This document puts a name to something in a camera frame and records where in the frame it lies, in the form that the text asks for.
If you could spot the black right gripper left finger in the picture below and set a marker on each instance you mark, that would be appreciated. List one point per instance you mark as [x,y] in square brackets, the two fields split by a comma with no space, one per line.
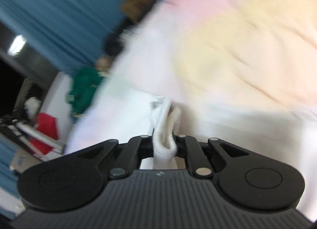
[73,181]

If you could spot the brown cardboard box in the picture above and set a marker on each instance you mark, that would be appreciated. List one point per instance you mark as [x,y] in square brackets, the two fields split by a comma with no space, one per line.
[134,10]

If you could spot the metal drying rack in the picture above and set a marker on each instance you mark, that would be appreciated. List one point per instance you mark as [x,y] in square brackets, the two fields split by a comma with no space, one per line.
[19,125]

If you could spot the pastel rainbow bed sheet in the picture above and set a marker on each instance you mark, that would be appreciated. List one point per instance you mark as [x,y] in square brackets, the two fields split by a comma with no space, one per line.
[240,70]

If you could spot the red cloth on rack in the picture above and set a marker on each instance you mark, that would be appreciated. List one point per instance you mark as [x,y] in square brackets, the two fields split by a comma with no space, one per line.
[47,125]

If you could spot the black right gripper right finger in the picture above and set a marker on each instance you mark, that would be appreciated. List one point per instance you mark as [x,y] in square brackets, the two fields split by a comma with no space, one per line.
[245,178]

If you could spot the dark clothes pile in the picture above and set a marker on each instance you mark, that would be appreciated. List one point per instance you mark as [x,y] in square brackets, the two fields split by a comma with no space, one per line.
[116,40]

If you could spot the blue curtain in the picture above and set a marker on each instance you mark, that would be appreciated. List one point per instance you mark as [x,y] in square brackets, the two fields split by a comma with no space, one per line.
[69,33]

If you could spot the white knit garment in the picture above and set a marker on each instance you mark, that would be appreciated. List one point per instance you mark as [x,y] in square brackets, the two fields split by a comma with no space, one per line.
[165,119]

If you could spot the green garment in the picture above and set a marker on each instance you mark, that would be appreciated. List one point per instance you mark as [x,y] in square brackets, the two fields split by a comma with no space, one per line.
[85,84]

